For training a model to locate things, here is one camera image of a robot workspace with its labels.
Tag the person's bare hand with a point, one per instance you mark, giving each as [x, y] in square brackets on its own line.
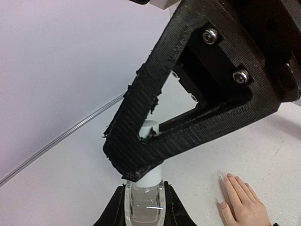
[245, 208]

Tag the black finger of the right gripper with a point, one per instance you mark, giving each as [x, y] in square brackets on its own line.
[240, 59]

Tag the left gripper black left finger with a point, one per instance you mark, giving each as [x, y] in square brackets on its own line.
[113, 214]

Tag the clear nail polish bottle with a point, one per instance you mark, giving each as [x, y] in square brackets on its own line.
[144, 206]

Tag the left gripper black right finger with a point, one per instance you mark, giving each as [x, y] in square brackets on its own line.
[176, 214]

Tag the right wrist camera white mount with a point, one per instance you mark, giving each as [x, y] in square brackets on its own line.
[162, 4]

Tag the white nail polish cap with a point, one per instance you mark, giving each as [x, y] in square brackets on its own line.
[153, 177]

